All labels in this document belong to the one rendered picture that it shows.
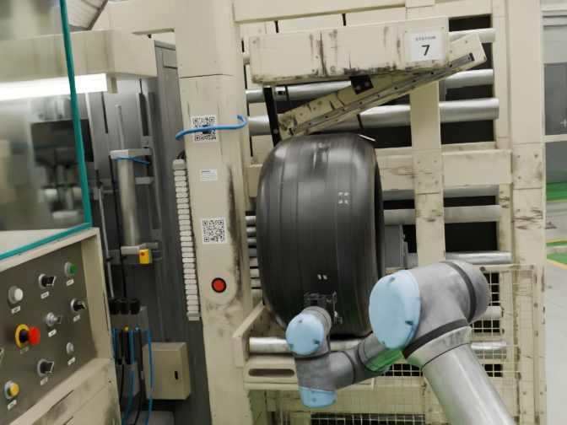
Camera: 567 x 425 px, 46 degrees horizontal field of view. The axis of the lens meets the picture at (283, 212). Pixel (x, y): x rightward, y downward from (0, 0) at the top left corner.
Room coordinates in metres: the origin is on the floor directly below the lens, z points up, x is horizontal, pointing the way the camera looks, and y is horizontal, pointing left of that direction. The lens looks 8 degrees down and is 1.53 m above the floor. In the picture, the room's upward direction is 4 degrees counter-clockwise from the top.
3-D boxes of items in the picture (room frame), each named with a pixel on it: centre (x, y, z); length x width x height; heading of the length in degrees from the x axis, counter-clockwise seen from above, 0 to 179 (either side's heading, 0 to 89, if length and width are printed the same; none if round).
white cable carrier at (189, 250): (1.93, 0.28, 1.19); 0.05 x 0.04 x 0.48; 168
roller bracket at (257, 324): (1.94, 0.11, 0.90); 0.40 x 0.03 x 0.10; 168
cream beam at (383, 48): (2.17, -0.25, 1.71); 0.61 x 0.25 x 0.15; 78
